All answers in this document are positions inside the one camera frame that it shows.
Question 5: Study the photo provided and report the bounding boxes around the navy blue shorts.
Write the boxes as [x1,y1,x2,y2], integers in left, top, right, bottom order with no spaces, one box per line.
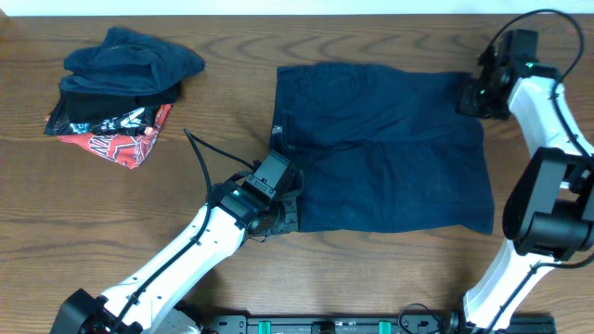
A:
[269,62,495,234]

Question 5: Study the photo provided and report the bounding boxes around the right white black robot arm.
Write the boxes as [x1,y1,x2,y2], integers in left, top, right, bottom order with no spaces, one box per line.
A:
[444,56,593,333]

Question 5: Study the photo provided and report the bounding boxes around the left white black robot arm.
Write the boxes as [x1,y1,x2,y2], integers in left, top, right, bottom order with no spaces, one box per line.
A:
[50,174,303,334]

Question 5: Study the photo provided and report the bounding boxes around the red printed garment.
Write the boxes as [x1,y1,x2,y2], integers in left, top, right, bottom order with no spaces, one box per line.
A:
[51,104,173,169]

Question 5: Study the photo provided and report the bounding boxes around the black white printed garment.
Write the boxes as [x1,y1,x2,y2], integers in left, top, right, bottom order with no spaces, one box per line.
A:
[44,97,161,136]

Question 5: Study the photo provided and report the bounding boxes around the folded navy blue garment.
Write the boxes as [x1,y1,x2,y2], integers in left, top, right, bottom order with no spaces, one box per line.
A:
[59,27,205,96]

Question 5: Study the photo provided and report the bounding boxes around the folded black garment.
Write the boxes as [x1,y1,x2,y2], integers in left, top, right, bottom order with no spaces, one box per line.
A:
[61,83,181,123]

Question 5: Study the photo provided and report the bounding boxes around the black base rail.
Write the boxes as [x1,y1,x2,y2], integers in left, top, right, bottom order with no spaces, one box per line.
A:
[199,313,558,334]

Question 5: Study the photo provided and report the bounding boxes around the small black base cable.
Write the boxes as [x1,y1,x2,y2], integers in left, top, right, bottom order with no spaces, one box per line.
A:
[396,302,442,334]

